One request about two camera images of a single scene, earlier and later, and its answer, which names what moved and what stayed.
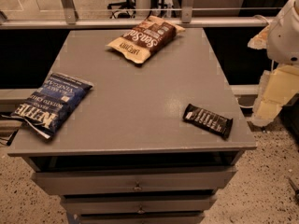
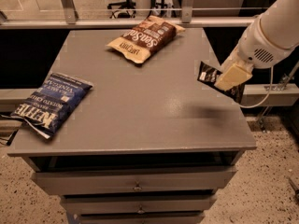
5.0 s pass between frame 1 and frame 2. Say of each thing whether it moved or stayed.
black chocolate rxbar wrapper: moved
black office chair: stayed
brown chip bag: stayed
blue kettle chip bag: stayed
